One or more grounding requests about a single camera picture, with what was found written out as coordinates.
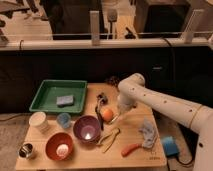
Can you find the orange yellow ball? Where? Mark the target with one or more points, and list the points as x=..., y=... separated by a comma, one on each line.
x=107, y=114

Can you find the metal fork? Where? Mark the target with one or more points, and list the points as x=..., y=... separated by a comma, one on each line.
x=114, y=119

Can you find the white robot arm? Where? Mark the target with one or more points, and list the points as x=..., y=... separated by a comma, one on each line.
x=195, y=116

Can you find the dark grape bunch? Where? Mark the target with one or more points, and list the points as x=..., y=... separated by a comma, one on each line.
x=112, y=81

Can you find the blue sponge in tray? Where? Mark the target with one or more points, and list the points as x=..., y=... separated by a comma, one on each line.
x=65, y=100

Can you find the purple bowl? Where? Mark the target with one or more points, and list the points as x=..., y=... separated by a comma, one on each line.
x=87, y=129

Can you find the green plastic tray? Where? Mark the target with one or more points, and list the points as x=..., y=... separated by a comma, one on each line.
x=46, y=96

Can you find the blue small cup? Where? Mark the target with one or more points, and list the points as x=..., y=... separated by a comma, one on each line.
x=64, y=120

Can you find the light blue cloth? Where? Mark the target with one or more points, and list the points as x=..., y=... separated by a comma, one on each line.
x=149, y=132

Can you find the white paper cup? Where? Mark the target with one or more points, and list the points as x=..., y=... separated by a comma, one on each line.
x=39, y=121

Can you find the red bowl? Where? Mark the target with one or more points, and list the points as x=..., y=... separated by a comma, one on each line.
x=59, y=146

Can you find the small metal cup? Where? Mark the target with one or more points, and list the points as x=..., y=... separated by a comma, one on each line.
x=27, y=151

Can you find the black handled kitchen tool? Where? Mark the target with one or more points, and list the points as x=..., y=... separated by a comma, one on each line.
x=101, y=100

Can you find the white horizontal rail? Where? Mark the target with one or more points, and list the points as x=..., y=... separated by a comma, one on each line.
x=83, y=44

